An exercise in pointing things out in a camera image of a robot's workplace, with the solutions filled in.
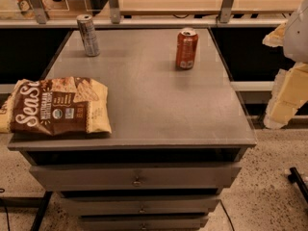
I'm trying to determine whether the grey drawer cabinet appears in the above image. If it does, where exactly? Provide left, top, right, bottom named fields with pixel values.
left=10, top=29, right=256, bottom=231

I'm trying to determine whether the black bar on floor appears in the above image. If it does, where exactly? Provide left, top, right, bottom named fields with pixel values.
left=288, top=167, right=308, bottom=203

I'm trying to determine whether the grey metal bracket left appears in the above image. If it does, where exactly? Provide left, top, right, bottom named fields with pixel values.
left=30, top=0, right=48, bottom=24

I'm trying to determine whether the black floor rail left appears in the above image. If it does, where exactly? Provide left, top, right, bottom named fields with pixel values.
left=30, top=192, right=52, bottom=231

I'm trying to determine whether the orange soda can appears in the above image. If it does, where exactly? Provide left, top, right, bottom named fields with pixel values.
left=176, top=28, right=198, bottom=69

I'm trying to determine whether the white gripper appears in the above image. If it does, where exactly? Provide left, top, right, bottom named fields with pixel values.
left=262, top=0, right=308, bottom=129

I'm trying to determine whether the grey metal bracket right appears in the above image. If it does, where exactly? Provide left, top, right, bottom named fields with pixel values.
left=218, top=0, right=234, bottom=23

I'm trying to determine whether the wooden back counter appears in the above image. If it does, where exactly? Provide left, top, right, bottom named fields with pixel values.
left=0, top=0, right=303, bottom=29

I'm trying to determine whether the brown multigrain chips bag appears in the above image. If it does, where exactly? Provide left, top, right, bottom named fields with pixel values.
left=0, top=77, right=112, bottom=136

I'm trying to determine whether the silver redbull can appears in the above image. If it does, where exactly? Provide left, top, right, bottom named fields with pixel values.
left=77, top=14, right=100, bottom=57

